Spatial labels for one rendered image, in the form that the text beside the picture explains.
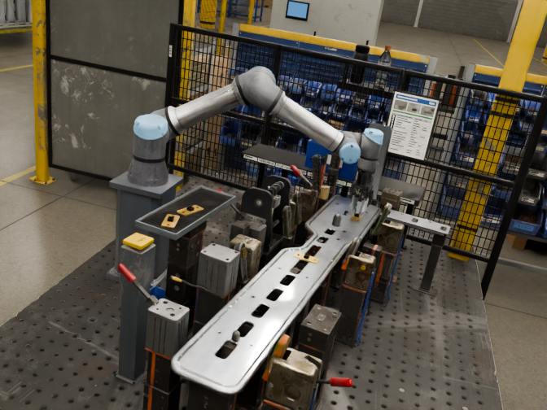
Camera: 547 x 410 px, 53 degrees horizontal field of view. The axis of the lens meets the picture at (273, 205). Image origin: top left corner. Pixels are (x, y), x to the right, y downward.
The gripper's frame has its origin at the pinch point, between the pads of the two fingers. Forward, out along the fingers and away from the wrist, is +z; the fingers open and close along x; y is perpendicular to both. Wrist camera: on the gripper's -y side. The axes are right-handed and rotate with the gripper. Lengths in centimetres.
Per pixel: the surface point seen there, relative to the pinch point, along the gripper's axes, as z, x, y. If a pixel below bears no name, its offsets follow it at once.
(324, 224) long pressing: 2.1, -9.0, 15.3
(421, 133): -25, 11, -55
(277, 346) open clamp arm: -8, 9, 107
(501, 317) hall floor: 104, 81, -144
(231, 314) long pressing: 1, -11, 91
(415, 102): -38, 5, -55
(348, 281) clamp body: 6.7, 10.1, 43.3
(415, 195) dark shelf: -0.1, 17.2, -38.0
